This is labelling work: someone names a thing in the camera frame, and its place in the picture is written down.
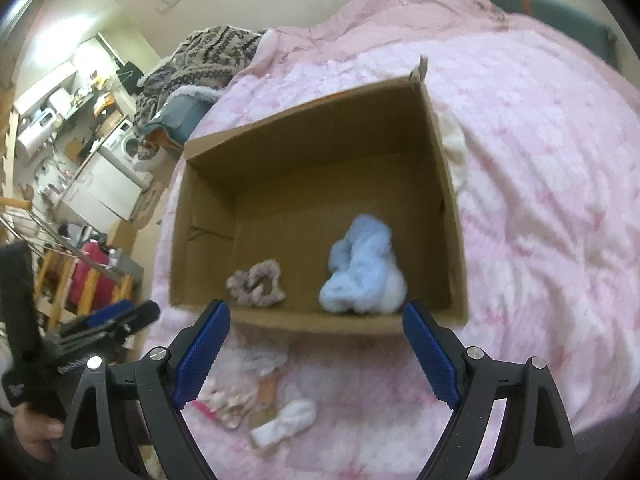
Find beige scrunchie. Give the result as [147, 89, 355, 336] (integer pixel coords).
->
[226, 259, 286, 308]

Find white cloth behind box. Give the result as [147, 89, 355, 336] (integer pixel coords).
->
[436, 110, 469, 193]

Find white washing machine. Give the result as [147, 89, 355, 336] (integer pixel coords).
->
[99, 118, 154, 191]

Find wooden chair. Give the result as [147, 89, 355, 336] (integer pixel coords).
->
[34, 248, 134, 333]

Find small patterned cloth pieces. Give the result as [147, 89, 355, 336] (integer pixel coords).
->
[192, 342, 288, 430]

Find fluffy light blue sock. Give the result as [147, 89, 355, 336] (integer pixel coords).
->
[319, 214, 408, 314]

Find brown cardboard box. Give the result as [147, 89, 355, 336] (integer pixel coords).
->
[169, 62, 468, 336]

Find blue fur-trimmed jacket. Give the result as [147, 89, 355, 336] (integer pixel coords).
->
[140, 84, 222, 151]

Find patterned knit sweater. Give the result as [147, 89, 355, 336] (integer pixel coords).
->
[134, 25, 266, 129]

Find teal headboard cushion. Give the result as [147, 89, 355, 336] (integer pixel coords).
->
[490, 0, 620, 70]

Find pink patterned bed quilt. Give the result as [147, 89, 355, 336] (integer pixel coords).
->
[146, 0, 639, 479]

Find white ruffled sock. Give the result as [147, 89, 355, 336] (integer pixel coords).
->
[248, 398, 318, 451]

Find person's left hand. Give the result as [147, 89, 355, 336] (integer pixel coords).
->
[13, 403, 64, 463]

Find red suitcase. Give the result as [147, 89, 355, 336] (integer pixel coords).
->
[67, 242, 122, 311]

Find white kitchen cabinet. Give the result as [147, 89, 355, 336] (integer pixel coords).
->
[54, 153, 142, 233]

